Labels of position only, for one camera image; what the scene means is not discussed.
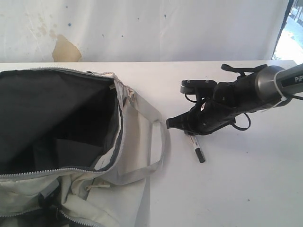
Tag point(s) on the white canvas backpack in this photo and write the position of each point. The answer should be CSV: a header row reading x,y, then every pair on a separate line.
x,y
76,149

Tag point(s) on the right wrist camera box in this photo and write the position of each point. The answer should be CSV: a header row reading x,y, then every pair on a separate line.
x,y
204,87

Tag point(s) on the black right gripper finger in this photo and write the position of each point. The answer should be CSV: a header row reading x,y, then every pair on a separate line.
x,y
178,122

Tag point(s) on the black and white marker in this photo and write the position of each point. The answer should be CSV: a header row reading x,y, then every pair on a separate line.
x,y
197,148

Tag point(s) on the black window frame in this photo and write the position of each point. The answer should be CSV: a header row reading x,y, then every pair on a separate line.
x,y
284,22

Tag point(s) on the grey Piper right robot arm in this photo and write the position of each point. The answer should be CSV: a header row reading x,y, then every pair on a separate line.
x,y
244,88

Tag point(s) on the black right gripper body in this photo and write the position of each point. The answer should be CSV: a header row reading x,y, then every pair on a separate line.
x,y
211,113

